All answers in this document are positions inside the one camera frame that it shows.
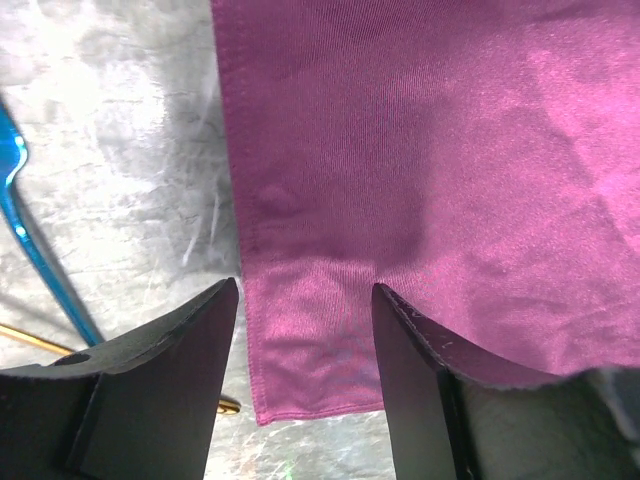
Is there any gold metal spoon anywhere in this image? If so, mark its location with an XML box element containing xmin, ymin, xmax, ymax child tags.
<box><xmin>1</xmin><ymin>324</ymin><xmax>241</xmax><ymax>416</ymax></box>

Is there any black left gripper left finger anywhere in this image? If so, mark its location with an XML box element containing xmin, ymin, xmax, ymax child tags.
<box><xmin>1</xmin><ymin>279</ymin><xmax>239</xmax><ymax>479</ymax></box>

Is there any blue metal fork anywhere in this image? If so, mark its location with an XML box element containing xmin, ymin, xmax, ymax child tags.
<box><xmin>1</xmin><ymin>103</ymin><xmax>104</xmax><ymax>346</ymax></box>

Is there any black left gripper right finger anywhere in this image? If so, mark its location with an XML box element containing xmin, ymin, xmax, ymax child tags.
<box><xmin>372</xmin><ymin>284</ymin><xmax>639</xmax><ymax>479</ymax></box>

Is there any purple cloth napkin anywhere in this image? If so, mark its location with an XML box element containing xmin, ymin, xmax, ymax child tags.
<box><xmin>212</xmin><ymin>1</ymin><xmax>639</xmax><ymax>425</ymax></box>

